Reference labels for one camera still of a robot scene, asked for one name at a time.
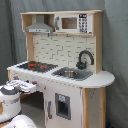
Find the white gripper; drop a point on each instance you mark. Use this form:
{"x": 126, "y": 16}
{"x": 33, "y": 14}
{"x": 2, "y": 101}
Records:
{"x": 22, "y": 86}

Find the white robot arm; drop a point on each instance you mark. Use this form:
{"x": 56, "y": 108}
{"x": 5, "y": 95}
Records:
{"x": 10, "y": 99}

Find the wooden toy kitchen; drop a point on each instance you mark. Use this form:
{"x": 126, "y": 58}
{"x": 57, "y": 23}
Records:
{"x": 73, "y": 50}

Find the black stovetop red burners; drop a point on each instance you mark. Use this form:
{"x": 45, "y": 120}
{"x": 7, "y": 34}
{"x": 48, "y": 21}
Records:
{"x": 38, "y": 66}

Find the white cabinet door with dispenser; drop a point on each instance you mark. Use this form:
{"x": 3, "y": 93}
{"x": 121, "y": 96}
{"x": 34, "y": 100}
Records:
{"x": 63, "y": 106}

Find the grey sink basin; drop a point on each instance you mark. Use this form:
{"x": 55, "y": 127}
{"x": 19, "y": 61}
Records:
{"x": 71, "y": 73}

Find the grey range hood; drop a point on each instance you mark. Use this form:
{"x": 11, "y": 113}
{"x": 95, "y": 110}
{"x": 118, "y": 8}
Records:
{"x": 39, "y": 25}

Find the toy microwave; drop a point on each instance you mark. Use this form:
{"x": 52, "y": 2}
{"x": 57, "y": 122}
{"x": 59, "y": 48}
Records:
{"x": 74, "y": 23}

